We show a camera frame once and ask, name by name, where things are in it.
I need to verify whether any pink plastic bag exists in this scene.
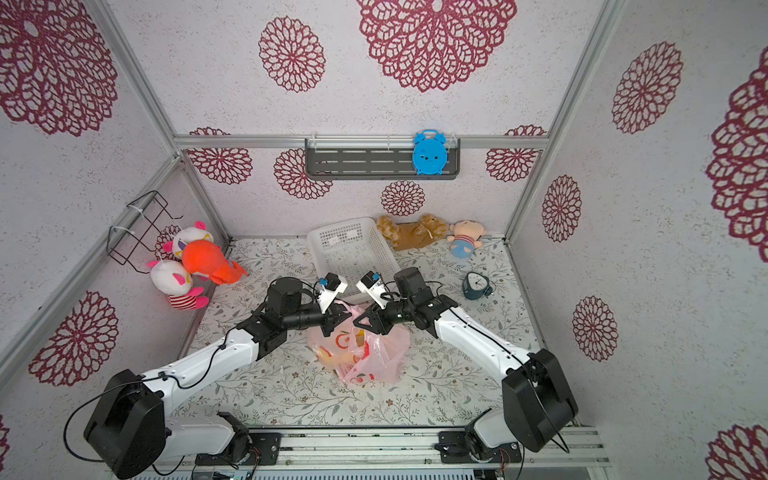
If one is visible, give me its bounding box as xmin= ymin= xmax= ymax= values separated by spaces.
xmin=307 ymin=304 xmax=411 ymax=385

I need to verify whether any yellow banana bunch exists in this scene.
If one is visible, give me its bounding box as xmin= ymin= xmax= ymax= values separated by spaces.
xmin=314 ymin=345 xmax=358 ymax=369

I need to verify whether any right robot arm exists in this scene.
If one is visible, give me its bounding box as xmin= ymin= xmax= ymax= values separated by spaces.
xmin=354 ymin=267 xmax=578 ymax=462

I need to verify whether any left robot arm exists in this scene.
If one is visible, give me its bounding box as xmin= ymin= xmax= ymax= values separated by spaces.
xmin=84 ymin=273 xmax=351 ymax=479

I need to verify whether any white plastic basket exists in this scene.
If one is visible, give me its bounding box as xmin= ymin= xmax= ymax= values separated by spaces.
xmin=307 ymin=217 xmax=400 ymax=304

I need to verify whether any brown teddy bear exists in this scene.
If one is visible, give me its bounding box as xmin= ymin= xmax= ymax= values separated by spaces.
xmin=376 ymin=214 xmax=449 ymax=251

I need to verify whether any small doll blue outfit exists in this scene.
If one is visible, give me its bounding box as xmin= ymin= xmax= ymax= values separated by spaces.
xmin=446 ymin=220 xmax=487 ymax=259

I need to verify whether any red plush toy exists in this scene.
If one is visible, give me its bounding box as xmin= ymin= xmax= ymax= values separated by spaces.
xmin=182 ymin=240 xmax=248 ymax=285

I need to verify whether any white pink plush upper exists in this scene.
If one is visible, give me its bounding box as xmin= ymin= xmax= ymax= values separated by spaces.
xmin=155 ymin=221 xmax=214 ymax=260

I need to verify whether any white pink plush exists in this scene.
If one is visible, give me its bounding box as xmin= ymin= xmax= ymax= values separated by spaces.
xmin=155 ymin=221 xmax=214 ymax=260
xmin=147 ymin=260 xmax=210 ymax=311

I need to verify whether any white pink plush lower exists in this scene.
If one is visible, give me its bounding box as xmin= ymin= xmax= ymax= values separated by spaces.
xmin=147 ymin=260 xmax=210 ymax=311

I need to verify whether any blue alarm clock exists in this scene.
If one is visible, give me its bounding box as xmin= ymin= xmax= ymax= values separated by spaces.
xmin=412 ymin=129 xmax=448 ymax=175

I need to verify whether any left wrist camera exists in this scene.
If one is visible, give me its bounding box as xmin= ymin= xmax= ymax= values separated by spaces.
xmin=317 ymin=272 xmax=348 ymax=313

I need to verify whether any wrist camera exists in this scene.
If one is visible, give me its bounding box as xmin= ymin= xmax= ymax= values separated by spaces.
xmin=356 ymin=271 xmax=388 ymax=309
xmin=317 ymin=272 xmax=348 ymax=313

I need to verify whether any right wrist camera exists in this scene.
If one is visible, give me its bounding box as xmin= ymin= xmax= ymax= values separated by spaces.
xmin=356 ymin=271 xmax=388 ymax=309

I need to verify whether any grey wall shelf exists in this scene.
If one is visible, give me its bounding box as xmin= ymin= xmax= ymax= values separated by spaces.
xmin=304 ymin=139 xmax=461 ymax=181

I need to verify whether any black wire rack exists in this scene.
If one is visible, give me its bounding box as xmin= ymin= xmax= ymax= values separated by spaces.
xmin=105 ymin=190 xmax=182 ymax=275

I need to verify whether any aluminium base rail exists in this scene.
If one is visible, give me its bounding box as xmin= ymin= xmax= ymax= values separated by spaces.
xmin=106 ymin=425 xmax=612 ymax=472

